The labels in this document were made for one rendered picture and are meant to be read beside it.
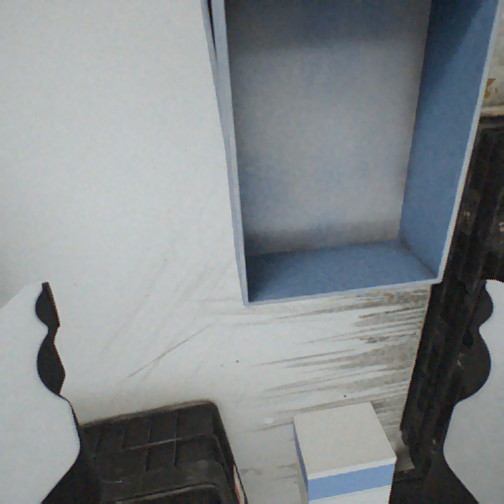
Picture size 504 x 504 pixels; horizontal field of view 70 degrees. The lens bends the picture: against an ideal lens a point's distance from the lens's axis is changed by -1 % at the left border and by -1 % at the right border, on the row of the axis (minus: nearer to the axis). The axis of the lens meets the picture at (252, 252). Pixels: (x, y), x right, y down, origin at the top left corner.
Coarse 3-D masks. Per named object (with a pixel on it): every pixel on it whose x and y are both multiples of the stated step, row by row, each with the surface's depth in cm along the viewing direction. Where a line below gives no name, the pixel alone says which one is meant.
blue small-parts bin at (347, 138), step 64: (256, 0) 23; (320, 0) 23; (384, 0) 24; (448, 0) 22; (256, 64) 25; (320, 64) 25; (384, 64) 26; (448, 64) 23; (256, 128) 27; (320, 128) 27; (384, 128) 28; (448, 128) 24; (256, 192) 29; (320, 192) 30; (384, 192) 30; (448, 192) 25; (256, 256) 32; (320, 256) 31; (384, 256) 30
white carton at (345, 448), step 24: (336, 408) 55; (360, 408) 55; (312, 432) 52; (336, 432) 52; (360, 432) 51; (384, 432) 51; (312, 456) 49; (336, 456) 49; (360, 456) 48; (384, 456) 48; (312, 480) 48; (336, 480) 49; (360, 480) 49; (384, 480) 50
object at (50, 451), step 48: (48, 288) 11; (0, 336) 9; (48, 336) 9; (0, 384) 7; (48, 384) 8; (0, 432) 6; (48, 432) 6; (0, 480) 6; (48, 480) 6; (96, 480) 7
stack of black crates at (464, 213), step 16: (480, 128) 82; (496, 128) 82; (480, 144) 83; (496, 144) 79; (480, 160) 83; (496, 160) 79; (480, 176) 84; (496, 176) 78; (464, 192) 90; (480, 192) 84; (496, 192) 79; (464, 208) 91; (480, 208) 86; (496, 208) 80; (464, 224) 92; (480, 224) 87; (496, 224) 81; (464, 240) 93; (480, 240) 86; (496, 240) 81; (448, 256) 99; (464, 256) 93; (480, 256) 86; (496, 256) 83; (448, 272) 101; (464, 272) 95; (480, 272) 88; (496, 272) 83
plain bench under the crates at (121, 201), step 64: (0, 0) 27; (64, 0) 27; (128, 0) 28; (192, 0) 28; (0, 64) 29; (64, 64) 29; (128, 64) 30; (192, 64) 31; (0, 128) 31; (64, 128) 32; (128, 128) 32; (192, 128) 33; (0, 192) 34; (64, 192) 35; (128, 192) 35; (192, 192) 36; (0, 256) 37; (64, 256) 38; (128, 256) 39; (192, 256) 40; (64, 320) 42; (128, 320) 43; (192, 320) 44; (256, 320) 45; (320, 320) 46; (384, 320) 48; (64, 384) 46; (128, 384) 48; (192, 384) 49; (256, 384) 51; (320, 384) 52; (384, 384) 54; (256, 448) 58
